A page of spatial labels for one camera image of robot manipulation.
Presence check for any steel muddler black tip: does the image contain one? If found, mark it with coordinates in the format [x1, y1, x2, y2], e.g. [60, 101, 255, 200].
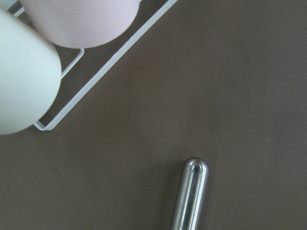
[170, 158, 209, 230]

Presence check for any white cup rack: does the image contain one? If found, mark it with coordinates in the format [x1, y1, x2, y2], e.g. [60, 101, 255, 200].
[7, 0, 178, 132]

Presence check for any pink cup in rack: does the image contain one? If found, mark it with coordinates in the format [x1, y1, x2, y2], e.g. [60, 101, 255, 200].
[20, 0, 140, 48]

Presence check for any white cup in rack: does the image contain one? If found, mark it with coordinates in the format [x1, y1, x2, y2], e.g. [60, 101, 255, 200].
[0, 10, 61, 135]

